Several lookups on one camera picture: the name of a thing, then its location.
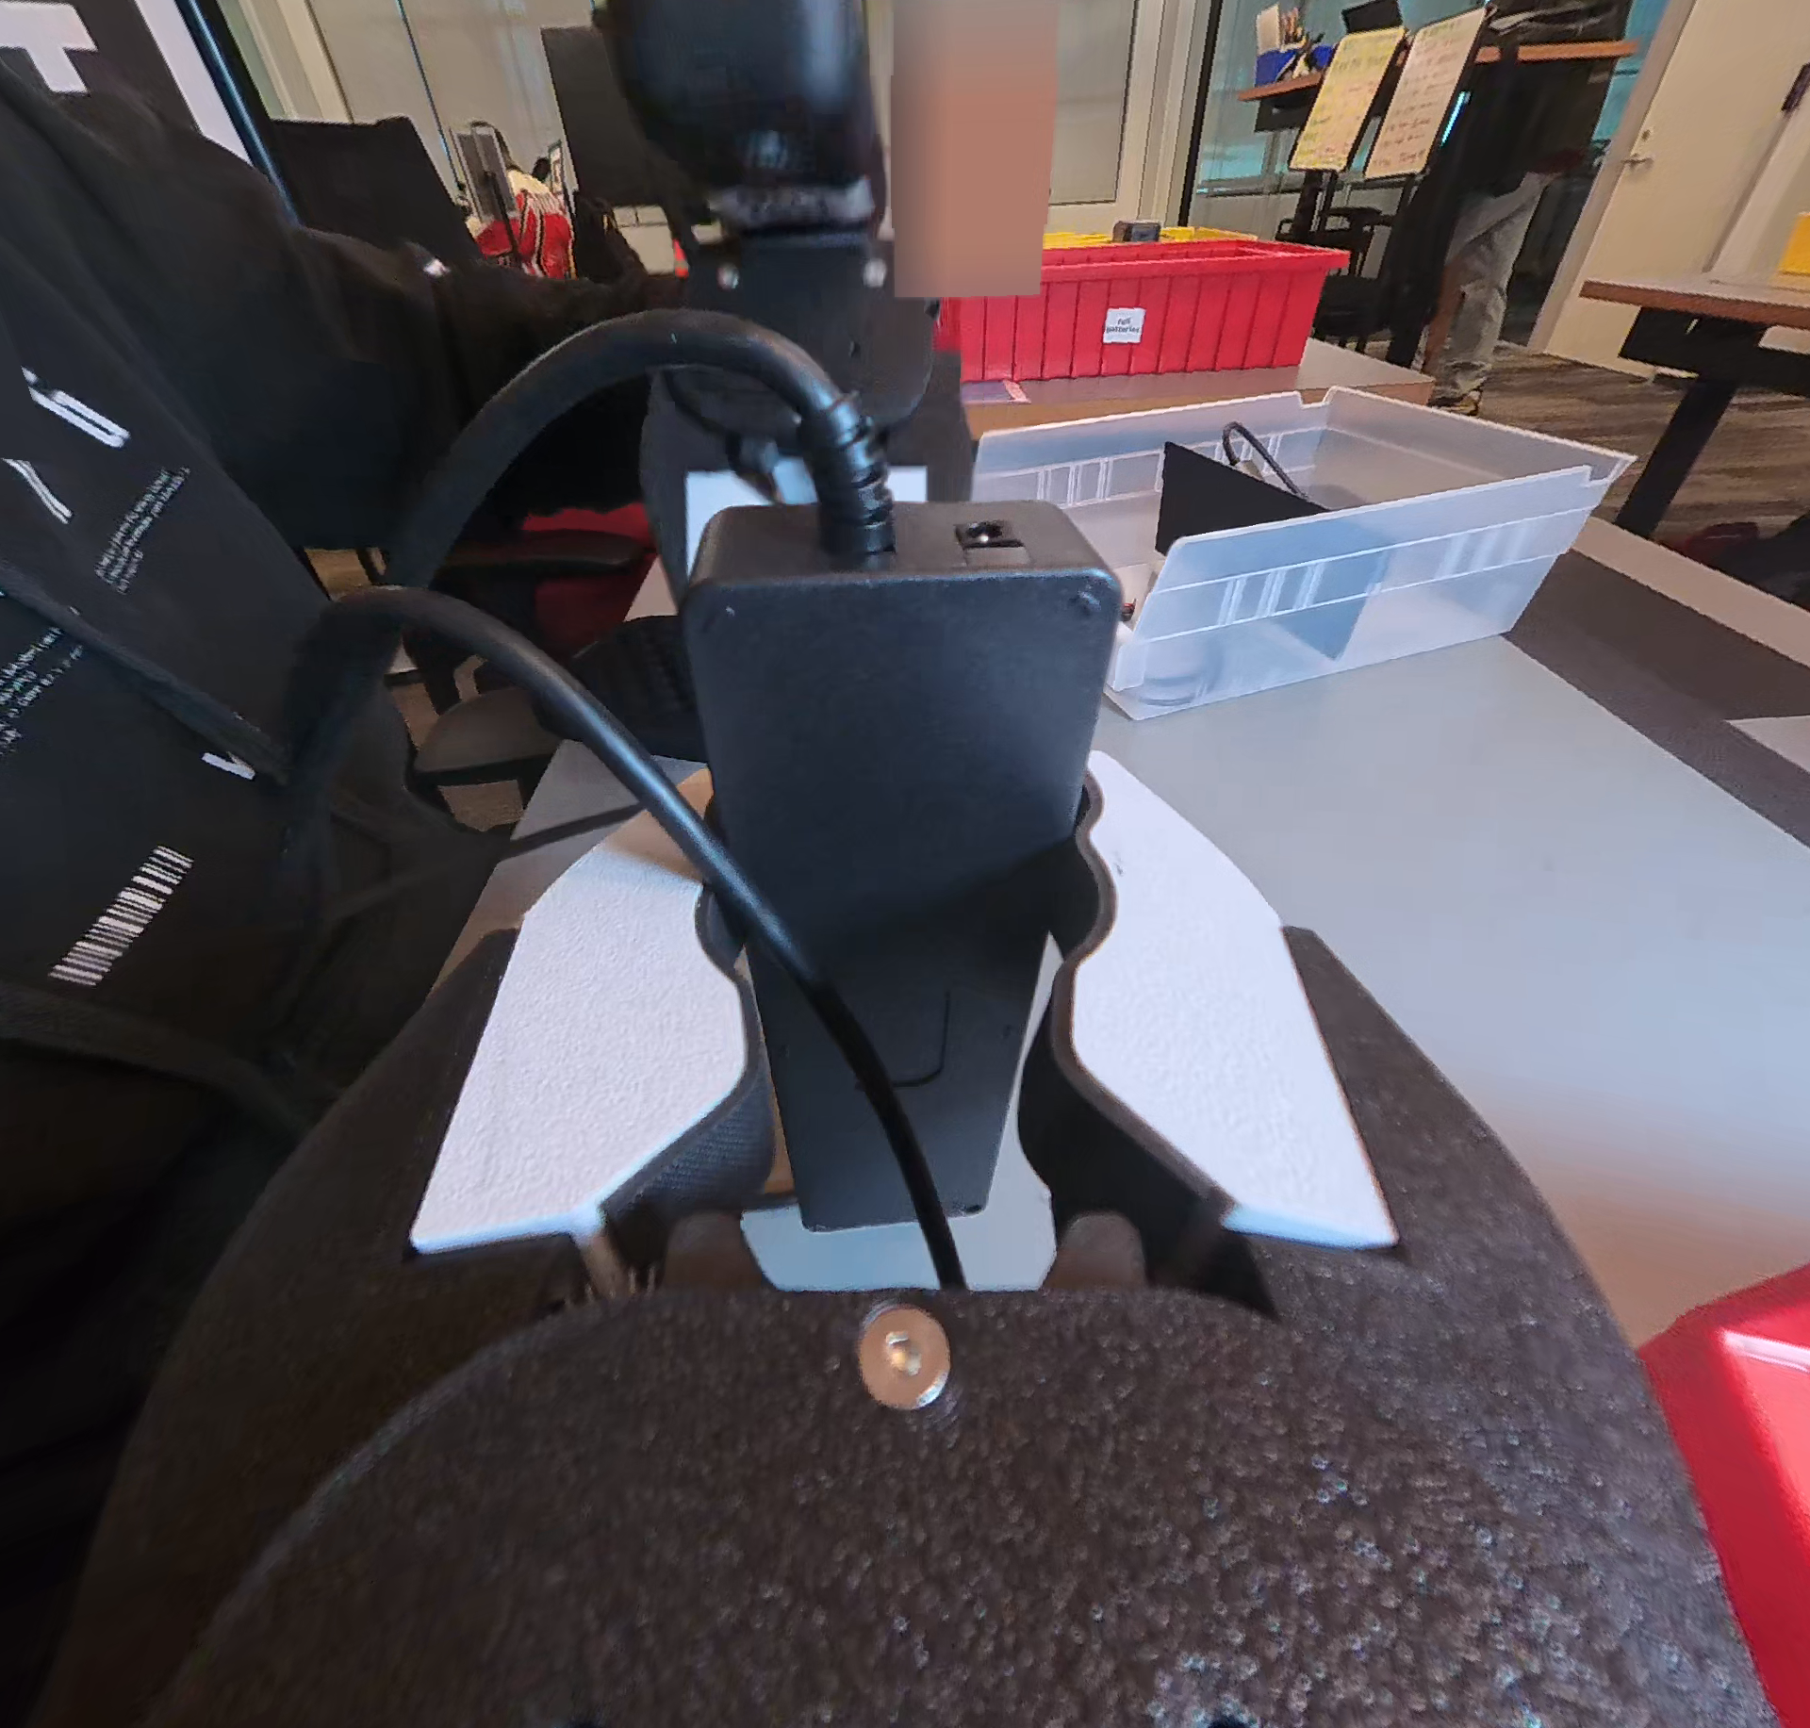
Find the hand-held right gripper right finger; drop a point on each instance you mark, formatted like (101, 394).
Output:
(1217, 1050)

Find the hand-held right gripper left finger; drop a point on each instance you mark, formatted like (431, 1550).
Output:
(595, 1050)

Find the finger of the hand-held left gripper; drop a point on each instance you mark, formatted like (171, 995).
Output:
(723, 499)
(907, 481)

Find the black usb hub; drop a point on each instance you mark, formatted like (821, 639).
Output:
(876, 737)

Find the clear plastic bin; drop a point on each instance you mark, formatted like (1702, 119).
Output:
(1344, 595)

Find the black round textured pad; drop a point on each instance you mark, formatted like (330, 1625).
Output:
(635, 679)

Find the black monitor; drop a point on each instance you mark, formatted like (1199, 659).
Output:
(578, 101)

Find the black bin divider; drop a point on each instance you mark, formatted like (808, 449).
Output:
(1230, 499)

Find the long red tote white label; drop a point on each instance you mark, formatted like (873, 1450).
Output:
(1202, 312)

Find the black fabric panel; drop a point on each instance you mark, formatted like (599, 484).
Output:
(367, 186)

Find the light wooden table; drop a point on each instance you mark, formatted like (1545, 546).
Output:
(1358, 376)

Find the yellow paper easel board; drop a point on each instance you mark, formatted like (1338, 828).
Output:
(1344, 101)

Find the person's black printed hoodie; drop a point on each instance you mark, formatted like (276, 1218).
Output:
(116, 627)

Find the white paper easel board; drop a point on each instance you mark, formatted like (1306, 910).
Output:
(1427, 95)

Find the red open-front bin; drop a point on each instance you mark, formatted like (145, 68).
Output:
(1740, 1471)

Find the framed black white marker sign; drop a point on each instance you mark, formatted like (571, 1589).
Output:
(142, 29)

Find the dark red backpack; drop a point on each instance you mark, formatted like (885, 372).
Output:
(1740, 560)

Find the wooden standing desk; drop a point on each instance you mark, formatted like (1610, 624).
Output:
(1556, 53)

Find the white door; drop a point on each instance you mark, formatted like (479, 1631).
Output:
(1670, 86)

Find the yellow bin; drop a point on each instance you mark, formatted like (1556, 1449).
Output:
(1798, 242)

